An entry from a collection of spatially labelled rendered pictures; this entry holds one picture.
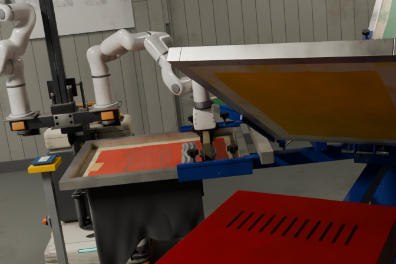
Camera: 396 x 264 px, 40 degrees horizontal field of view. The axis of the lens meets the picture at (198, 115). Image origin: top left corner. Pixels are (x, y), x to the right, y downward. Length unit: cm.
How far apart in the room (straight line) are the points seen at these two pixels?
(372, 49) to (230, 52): 33
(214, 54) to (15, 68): 171
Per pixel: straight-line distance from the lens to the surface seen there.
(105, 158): 258
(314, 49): 121
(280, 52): 124
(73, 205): 361
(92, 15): 546
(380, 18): 359
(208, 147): 225
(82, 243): 338
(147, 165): 239
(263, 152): 213
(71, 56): 556
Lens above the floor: 171
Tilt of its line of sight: 14 degrees down
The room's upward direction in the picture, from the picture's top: 6 degrees counter-clockwise
